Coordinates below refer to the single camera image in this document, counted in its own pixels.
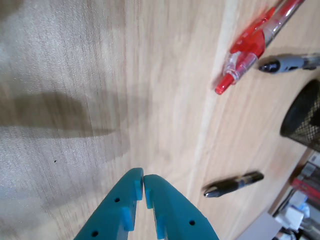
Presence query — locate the clear pen with grey grip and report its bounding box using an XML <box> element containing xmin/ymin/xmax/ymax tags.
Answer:
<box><xmin>258</xmin><ymin>52</ymin><xmax>320</xmax><ymax>75</ymax></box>

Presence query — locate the black pen with silver tip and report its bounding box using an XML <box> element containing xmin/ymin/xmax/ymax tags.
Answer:
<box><xmin>202</xmin><ymin>170</ymin><xmax>265</xmax><ymax>198</ymax></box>

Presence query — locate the red clear retractable pen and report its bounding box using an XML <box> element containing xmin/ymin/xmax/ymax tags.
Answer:
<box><xmin>214</xmin><ymin>0</ymin><xmax>307</xmax><ymax>96</ymax></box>

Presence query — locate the white plastic box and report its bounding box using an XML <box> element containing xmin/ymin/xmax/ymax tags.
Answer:
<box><xmin>274</xmin><ymin>203</ymin><xmax>311</xmax><ymax>231</ymax></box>

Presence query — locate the red cardboard box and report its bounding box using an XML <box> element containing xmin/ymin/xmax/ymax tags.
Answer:
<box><xmin>291</xmin><ymin>176</ymin><xmax>320</xmax><ymax>200</ymax></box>

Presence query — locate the grey flat panel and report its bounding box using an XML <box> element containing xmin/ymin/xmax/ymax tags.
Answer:
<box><xmin>239</xmin><ymin>212</ymin><xmax>285</xmax><ymax>240</ymax></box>

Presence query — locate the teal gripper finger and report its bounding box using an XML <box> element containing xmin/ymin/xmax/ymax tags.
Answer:
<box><xmin>73</xmin><ymin>167</ymin><xmax>145</xmax><ymax>240</ymax></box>
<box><xmin>144</xmin><ymin>173</ymin><xmax>220</xmax><ymax>240</ymax></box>

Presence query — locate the black mesh pen holder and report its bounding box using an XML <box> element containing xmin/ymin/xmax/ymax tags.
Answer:
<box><xmin>279</xmin><ymin>79</ymin><xmax>320</xmax><ymax>152</ymax></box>

